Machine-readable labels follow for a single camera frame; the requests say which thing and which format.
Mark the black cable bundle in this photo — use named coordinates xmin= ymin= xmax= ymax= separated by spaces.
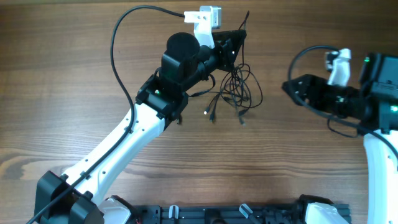
xmin=203 ymin=10 xmax=264 ymax=126

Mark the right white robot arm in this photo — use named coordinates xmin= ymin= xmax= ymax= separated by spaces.
xmin=282 ymin=53 xmax=397 ymax=223

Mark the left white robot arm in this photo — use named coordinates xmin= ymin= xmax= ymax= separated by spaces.
xmin=31 ymin=30 xmax=246 ymax=223

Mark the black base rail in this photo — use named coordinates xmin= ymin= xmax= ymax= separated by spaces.
xmin=133 ymin=200 xmax=351 ymax=224

